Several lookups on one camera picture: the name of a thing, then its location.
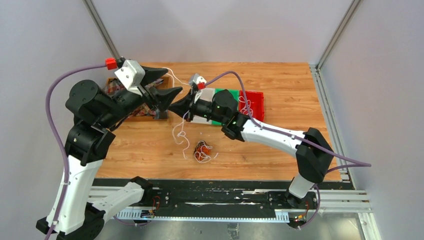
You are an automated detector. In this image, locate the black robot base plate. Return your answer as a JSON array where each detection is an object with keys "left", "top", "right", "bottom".
[{"left": 89, "top": 178, "right": 332, "bottom": 220}]

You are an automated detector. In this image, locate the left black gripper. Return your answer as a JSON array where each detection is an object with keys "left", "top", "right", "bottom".
[{"left": 100, "top": 65, "right": 183, "bottom": 128}]

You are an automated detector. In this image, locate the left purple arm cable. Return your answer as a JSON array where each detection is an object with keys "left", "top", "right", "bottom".
[{"left": 43, "top": 57, "right": 118, "bottom": 240}]

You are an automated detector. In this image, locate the red plastic bin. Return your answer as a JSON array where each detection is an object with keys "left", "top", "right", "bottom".
[{"left": 237, "top": 90, "right": 265, "bottom": 122}]

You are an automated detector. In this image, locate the wooden tray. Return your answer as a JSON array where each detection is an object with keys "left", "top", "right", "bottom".
[{"left": 104, "top": 76, "right": 172, "bottom": 122}]

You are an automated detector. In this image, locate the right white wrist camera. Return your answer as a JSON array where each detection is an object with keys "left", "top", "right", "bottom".
[{"left": 188, "top": 73, "right": 207, "bottom": 102}]

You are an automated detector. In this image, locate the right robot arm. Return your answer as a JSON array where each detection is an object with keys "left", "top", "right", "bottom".
[{"left": 168, "top": 90, "right": 333, "bottom": 209}]

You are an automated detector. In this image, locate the white cable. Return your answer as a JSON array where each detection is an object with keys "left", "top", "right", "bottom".
[
  {"left": 162, "top": 67, "right": 196, "bottom": 161},
  {"left": 237, "top": 95, "right": 255, "bottom": 118}
]

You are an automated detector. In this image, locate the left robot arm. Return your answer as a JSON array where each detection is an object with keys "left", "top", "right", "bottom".
[{"left": 36, "top": 60, "right": 182, "bottom": 240}]

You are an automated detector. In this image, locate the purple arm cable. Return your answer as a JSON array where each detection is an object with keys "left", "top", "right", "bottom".
[
  {"left": 197, "top": 70, "right": 373, "bottom": 231},
  {"left": 43, "top": 57, "right": 118, "bottom": 240}
]

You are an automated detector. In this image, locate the cable bundle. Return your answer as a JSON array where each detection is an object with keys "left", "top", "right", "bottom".
[{"left": 193, "top": 140, "right": 220, "bottom": 165}]

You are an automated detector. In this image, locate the plaid flannel shirt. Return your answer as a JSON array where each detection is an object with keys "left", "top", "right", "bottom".
[{"left": 103, "top": 78, "right": 169, "bottom": 121}]

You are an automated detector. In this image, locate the white plastic bin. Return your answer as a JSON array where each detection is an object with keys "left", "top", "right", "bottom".
[{"left": 190, "top": 87, "right": 216, "bottom": 125}]

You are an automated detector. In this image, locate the green plastic bin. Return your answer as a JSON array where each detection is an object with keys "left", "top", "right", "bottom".
[{"left": 210, "top": 89, "right": 238, "bottom": 125}]

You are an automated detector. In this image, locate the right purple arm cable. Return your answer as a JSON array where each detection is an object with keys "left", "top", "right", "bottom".
[{"left": 197, "top": 70, "right": 373, "bottom": 231}]

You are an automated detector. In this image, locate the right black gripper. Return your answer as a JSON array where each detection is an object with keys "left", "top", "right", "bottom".
[{"left": 167, "top": 89, "right": 226, "bottom": 124}]

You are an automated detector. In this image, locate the aluminium frame rail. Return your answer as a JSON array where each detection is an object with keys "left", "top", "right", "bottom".
[{"left": 83, "top": 179, "right": 381, "bottom": 240}]

